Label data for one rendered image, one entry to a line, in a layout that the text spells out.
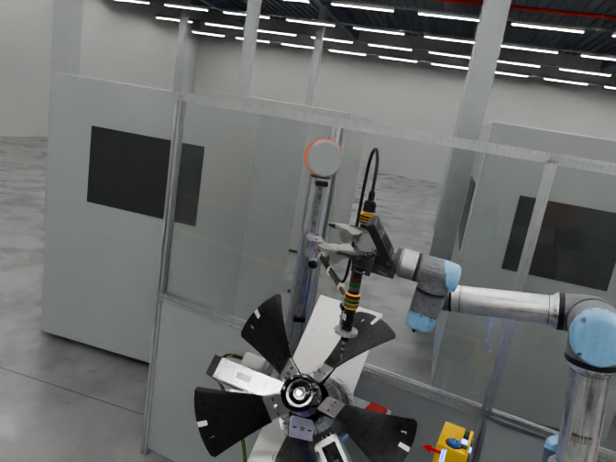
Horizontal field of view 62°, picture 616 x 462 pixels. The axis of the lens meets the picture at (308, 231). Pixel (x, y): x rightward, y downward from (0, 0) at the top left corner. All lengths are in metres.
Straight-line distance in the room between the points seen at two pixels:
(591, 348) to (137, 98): 3.18
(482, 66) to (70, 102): 3.80
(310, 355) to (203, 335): 0.93
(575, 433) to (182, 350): 2.02
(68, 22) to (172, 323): 5.13
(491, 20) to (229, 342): 4.19
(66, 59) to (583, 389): 6.79
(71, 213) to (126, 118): 0.85
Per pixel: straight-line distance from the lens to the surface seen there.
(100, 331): 4.30
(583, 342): 1.31
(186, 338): 2.85
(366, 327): 1.74
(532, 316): 1.45
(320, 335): 1.99
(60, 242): 4.30
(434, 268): 1.31
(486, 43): 5.67
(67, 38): 7.34
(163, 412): 3.14
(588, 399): 1.38
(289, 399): 1.66
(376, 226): 1.27
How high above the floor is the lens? 2.05
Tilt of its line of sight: 13 degrees down
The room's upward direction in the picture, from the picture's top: 9 degrees clockwise
